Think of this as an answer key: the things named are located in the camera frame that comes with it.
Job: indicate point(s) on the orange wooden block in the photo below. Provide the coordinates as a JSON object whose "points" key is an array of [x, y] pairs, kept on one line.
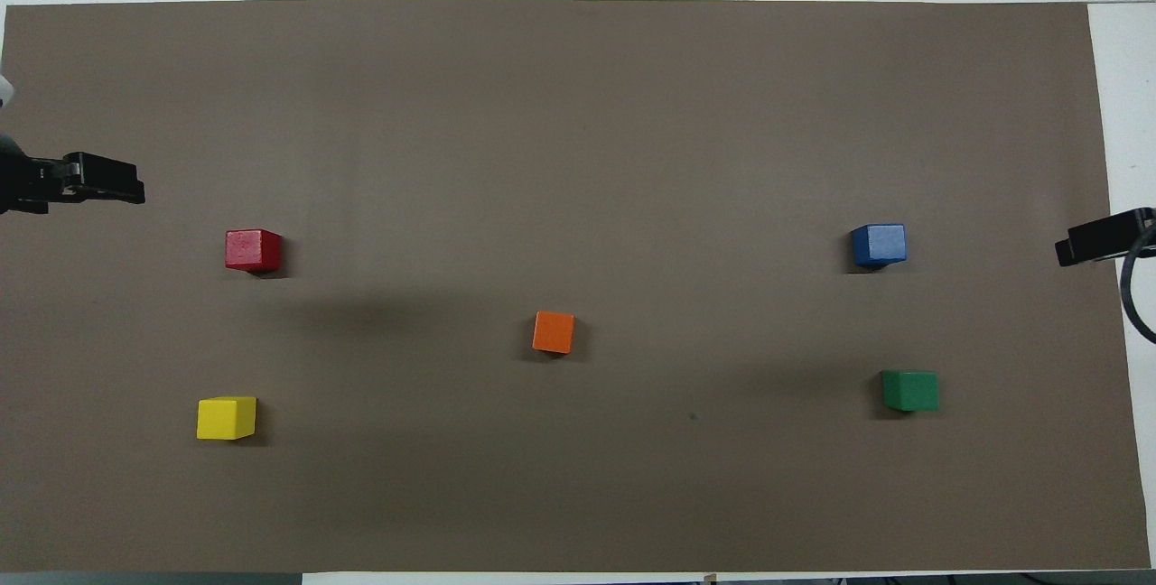
{"points": [[554, 332]]}

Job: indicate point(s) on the yellow wooden block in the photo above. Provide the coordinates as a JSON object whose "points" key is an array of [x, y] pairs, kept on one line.
{"points": [[226, 418]]}

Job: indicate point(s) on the brown paper table mat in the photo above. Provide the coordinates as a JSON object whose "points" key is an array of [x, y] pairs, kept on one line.
{"points": [[578, 161]]}

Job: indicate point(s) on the red wooden block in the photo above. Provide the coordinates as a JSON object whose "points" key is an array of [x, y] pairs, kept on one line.
{"points": [[251, 249]]}

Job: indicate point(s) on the blue wooden block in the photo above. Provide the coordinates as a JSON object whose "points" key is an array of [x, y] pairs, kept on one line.
{"points": [[878, 245]]}

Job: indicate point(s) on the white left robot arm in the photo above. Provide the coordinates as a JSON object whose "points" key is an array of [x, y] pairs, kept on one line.
{"points": [[3, 90]]}

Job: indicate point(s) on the green wooden block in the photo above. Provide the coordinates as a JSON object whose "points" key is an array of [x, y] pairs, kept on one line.
{"points": [[910, 391]]}

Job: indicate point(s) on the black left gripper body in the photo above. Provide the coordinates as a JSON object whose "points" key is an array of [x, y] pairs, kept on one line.
{"points": [[23, 183]]}

